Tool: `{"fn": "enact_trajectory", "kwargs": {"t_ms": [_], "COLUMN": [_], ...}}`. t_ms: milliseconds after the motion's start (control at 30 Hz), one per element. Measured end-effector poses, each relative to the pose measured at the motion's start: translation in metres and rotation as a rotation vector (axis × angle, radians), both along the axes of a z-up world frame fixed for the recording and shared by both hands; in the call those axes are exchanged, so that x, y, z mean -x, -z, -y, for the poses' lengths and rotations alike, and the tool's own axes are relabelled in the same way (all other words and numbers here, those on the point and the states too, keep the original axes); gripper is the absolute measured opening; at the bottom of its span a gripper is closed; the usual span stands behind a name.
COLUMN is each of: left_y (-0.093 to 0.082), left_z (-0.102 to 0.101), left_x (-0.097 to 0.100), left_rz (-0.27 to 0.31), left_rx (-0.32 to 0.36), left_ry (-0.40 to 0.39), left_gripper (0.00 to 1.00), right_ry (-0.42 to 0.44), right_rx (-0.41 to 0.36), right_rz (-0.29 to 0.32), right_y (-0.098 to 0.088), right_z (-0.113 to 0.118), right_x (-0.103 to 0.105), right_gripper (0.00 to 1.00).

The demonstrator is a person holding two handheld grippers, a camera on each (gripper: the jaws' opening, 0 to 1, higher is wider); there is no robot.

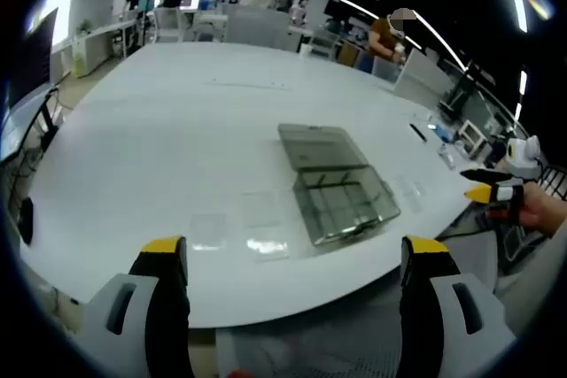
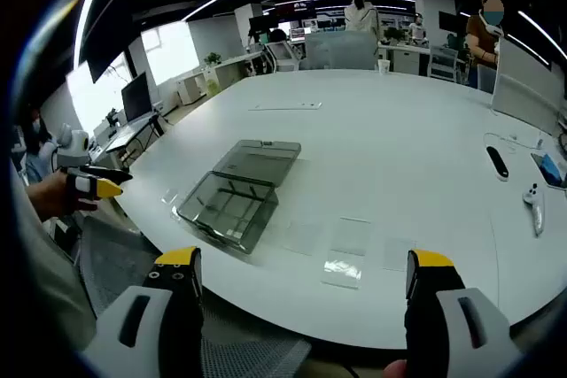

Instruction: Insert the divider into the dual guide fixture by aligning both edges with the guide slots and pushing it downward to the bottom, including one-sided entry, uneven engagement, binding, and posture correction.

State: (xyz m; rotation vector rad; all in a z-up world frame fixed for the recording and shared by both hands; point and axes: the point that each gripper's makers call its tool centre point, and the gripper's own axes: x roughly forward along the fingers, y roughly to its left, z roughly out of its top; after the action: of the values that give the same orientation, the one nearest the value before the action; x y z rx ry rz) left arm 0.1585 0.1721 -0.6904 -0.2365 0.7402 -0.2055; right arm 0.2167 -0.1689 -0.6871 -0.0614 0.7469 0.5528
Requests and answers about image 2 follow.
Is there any grey mesh office chair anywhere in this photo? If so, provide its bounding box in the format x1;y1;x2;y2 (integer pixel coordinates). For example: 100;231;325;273
77;213;314;378

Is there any frosted glass partition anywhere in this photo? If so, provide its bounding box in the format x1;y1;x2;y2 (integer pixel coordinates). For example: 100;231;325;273
304;30;378;72

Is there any white side desk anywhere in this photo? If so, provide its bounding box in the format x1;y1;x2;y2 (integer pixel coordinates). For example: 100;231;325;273
92;114;166;165

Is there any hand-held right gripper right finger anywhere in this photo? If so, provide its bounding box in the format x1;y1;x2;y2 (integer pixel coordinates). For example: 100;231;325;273
403;248;524;378

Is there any black computer monitor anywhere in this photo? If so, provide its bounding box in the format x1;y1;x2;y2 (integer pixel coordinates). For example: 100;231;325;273
120;71;155;125

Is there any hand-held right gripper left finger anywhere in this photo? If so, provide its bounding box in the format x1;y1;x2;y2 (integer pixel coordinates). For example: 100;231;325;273
82;245;205;378

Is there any white office chair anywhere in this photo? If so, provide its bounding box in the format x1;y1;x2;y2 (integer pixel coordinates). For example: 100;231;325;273
427;45;460;82
264;40;303;73

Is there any hanging black screen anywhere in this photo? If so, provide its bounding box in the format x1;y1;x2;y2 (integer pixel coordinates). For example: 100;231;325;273
78;0;134;85

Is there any white handheld controller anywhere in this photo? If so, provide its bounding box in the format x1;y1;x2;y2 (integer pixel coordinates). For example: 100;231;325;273
522;181;547;237

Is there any blue cloth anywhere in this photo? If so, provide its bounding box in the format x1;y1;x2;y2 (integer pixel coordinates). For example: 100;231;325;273
540;154;566;184

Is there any white partition panel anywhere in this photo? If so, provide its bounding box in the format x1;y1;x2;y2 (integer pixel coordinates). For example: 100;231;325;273
490;36;564;135

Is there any person's beige shirt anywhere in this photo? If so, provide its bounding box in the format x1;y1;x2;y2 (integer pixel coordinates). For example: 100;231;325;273
8;160;97;352

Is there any person's right hand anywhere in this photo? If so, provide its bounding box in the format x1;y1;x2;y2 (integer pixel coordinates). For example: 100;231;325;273
384;359;411;378

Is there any grey transparent guide fixture box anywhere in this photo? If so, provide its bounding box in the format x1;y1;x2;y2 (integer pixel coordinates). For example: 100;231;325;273
176;139;302;255

